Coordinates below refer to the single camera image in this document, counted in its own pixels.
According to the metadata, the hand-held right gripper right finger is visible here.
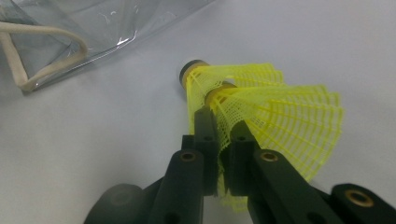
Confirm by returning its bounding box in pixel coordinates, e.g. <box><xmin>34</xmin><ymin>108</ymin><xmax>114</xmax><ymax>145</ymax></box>
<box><xmin>225</xmin><ymin>120</ymin><xmax>260</xmax><ymax>197</ymax></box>

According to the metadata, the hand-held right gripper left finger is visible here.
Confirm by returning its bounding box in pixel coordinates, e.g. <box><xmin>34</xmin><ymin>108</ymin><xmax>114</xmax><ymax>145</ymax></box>
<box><xmin>181</xmin><ymin>105</ymin><xmax>219</xmax><ymax>197</ymax></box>

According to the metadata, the yellow shuttlecock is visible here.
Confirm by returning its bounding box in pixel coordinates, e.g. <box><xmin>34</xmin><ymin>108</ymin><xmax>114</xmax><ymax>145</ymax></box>
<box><xmin>204</xmin><ymin>81</ymin><xmax>345</xmax><ymax>214</ymax></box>
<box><xmin>178</xmin><ymin>59</ymin><xmax>285</xmax><ymax>134</ymax></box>

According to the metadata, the clear plastic bag beige trim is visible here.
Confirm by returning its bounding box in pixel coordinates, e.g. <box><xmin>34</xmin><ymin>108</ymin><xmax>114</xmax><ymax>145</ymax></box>
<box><xmin>0</xmin><ymin>0</ymin><xmax>216</xmax><ymax>94</ymax></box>

